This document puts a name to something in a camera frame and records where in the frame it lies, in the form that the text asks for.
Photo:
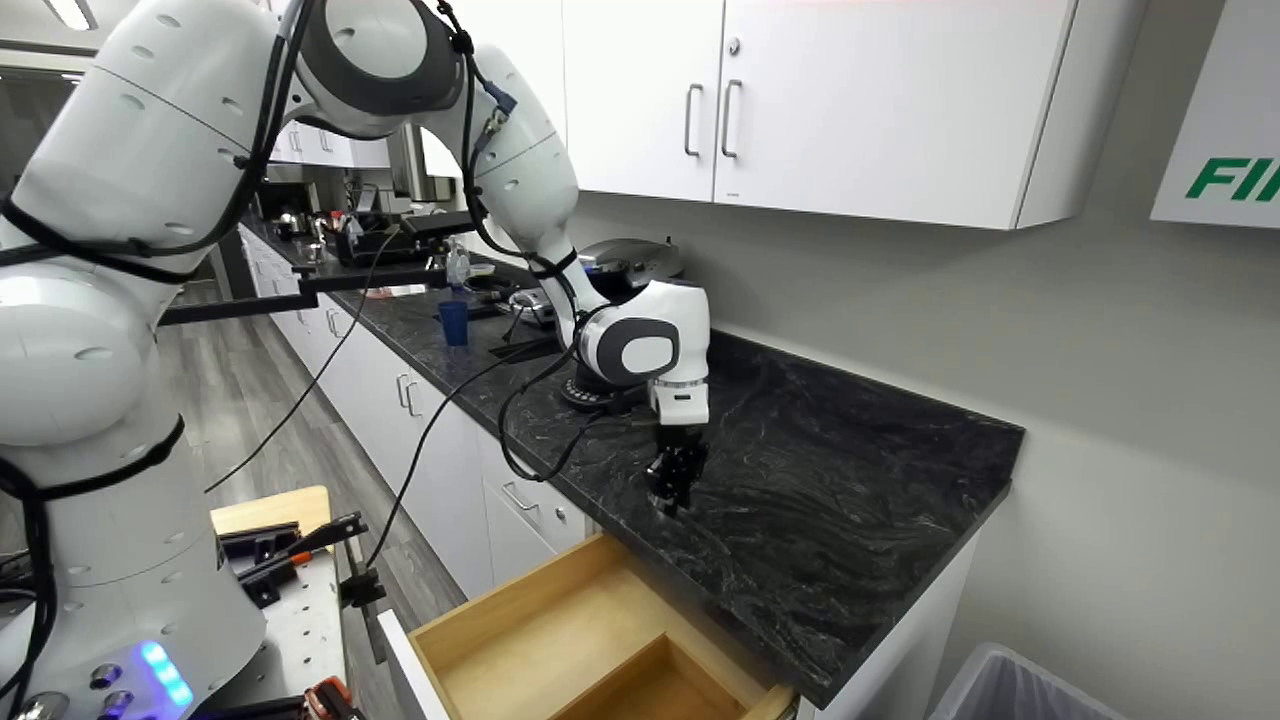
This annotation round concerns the wooden drawer with white front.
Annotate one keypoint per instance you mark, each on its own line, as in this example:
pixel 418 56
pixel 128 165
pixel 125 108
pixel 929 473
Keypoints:
pixel 535 640

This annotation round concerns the black clamp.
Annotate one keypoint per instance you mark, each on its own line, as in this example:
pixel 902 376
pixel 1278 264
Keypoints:
pixel 284 544

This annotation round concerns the black camera stand bar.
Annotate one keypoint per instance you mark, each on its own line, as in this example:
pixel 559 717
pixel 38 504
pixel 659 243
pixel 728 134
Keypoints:
pixel 304 286

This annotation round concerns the distant white wall cabinets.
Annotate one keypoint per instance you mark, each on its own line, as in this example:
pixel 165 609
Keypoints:
pixel 326 146

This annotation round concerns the white upper wall cabinets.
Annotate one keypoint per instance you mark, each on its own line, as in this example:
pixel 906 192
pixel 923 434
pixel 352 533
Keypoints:
pixel 852 92

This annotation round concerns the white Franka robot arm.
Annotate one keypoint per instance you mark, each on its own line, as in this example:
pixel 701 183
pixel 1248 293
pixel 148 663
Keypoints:
pixel 80 361

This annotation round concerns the blue bottle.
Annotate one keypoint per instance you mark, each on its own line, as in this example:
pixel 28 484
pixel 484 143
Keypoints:
pixel 454 321

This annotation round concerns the white sign with green letters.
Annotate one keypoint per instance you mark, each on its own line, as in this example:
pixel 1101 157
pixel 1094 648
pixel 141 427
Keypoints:
pixel 1226 120

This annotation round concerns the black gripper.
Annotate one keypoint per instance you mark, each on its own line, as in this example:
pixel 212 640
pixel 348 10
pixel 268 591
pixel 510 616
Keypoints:
pixel 679 457

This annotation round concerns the white perforated tool table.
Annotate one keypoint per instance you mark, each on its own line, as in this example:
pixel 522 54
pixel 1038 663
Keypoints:
pixel 312 624

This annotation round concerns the black kettle base with buttons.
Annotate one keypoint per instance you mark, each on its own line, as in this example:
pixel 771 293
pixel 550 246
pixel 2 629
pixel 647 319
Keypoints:
pixel 602 397

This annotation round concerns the wooden block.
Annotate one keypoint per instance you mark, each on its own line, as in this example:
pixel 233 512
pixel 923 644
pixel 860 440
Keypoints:
pixel 275 510

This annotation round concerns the trash bin with white liner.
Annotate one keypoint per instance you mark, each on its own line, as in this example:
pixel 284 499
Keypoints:
pixel 1015 687

